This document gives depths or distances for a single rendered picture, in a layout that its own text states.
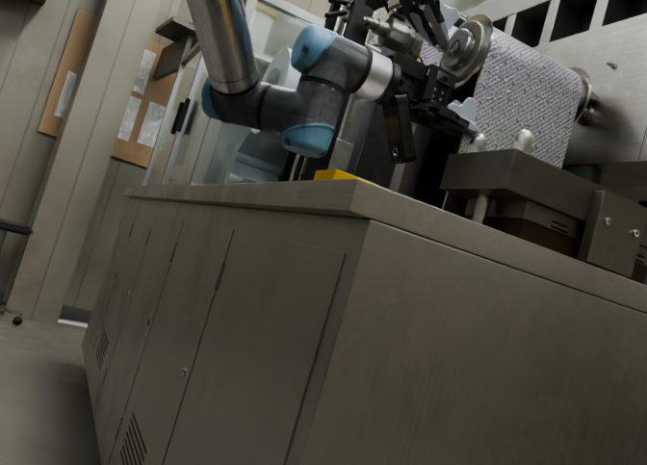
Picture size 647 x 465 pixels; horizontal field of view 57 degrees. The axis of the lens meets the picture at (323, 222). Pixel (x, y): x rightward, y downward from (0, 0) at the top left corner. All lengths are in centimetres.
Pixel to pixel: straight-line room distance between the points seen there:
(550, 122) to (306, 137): 51
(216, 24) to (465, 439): 63
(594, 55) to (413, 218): 81
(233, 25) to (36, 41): 348
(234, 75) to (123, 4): 326
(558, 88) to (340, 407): 78
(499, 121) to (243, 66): 48
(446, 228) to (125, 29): 352
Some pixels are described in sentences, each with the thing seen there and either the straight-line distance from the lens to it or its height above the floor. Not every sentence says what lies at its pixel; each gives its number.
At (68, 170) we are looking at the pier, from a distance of 397.
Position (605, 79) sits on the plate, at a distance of 139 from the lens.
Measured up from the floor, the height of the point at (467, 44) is 125.
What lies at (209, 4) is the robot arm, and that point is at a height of 108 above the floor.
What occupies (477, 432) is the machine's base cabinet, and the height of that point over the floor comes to 64.
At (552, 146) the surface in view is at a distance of 122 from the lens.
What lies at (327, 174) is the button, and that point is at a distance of 83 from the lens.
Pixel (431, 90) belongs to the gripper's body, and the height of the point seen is 112.
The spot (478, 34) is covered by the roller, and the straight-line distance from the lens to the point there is 116.
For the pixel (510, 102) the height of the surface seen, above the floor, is 117.
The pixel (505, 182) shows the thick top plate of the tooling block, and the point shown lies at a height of 98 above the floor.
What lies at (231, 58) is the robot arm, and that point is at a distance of 89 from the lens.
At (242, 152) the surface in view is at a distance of 199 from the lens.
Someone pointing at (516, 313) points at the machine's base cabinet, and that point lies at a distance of 84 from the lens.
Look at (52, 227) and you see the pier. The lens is 397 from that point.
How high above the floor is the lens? 79
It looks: 4 degrees up
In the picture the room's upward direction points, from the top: 16 degrees clockwise
